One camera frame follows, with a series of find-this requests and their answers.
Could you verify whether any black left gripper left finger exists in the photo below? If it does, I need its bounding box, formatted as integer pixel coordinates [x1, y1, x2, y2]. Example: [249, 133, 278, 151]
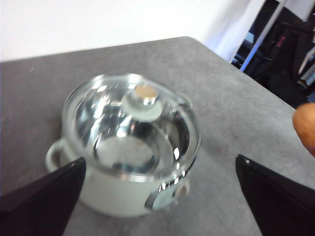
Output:
[0, 157, 87, 236]

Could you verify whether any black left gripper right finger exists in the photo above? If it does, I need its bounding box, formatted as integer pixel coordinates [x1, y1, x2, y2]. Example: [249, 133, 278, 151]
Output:
[235, 154, 315, 236]

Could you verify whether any brown potato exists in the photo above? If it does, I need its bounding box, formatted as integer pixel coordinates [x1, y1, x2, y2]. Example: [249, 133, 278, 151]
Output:
[292, 102, 315, 158]

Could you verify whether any glass lid with green knob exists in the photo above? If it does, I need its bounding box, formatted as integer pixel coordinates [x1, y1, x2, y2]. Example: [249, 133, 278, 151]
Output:
[61, 73, 202, 182]

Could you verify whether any pale green electric cooking pot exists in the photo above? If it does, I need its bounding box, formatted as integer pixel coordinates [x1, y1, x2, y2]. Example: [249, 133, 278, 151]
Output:
[45, 73, 202, 217]

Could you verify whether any black bag with red mark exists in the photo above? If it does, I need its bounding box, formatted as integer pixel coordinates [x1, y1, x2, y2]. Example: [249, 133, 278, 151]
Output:
[246, 19, 313, 82]

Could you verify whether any white metal frame post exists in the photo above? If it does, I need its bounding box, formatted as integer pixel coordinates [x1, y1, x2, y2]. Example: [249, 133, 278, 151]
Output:
[240, 0, 291, 72]

